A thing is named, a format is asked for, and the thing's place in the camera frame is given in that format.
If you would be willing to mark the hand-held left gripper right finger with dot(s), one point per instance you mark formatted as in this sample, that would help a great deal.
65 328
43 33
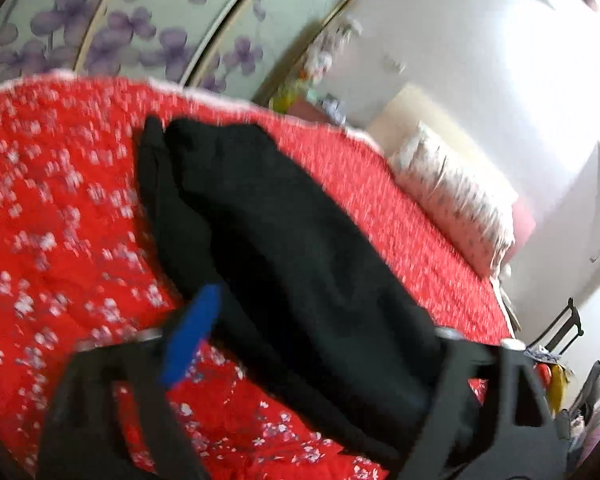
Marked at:
472 390

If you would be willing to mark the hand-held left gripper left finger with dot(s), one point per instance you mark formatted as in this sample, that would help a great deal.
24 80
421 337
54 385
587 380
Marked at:
192 327

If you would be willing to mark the black pants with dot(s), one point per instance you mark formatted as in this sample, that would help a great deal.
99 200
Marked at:
290 260

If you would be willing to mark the yellow object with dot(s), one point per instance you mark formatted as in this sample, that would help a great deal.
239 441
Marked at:
558 385

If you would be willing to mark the black chair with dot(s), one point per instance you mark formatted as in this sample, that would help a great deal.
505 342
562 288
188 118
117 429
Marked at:
562 330

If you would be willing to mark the red floral blanket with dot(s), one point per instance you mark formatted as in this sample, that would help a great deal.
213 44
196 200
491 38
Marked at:
65 220

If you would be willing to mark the pink pillow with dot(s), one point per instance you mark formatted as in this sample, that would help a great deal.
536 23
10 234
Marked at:
524 222

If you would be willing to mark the white floral pillow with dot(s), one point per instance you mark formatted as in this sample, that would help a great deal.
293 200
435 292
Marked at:
455 195

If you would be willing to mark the plush toys on shelf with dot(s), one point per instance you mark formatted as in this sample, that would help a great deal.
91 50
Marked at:
312 109

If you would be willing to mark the cream headboard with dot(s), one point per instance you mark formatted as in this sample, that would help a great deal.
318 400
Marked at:
410 110

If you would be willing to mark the wardrobe with purple flower doors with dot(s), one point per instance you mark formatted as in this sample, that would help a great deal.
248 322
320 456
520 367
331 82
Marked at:
145 25

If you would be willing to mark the plush toy bunch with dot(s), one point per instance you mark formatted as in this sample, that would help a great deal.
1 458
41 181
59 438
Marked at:
327 52

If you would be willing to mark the small white wall ornament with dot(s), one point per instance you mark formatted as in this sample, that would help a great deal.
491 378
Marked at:
396 63

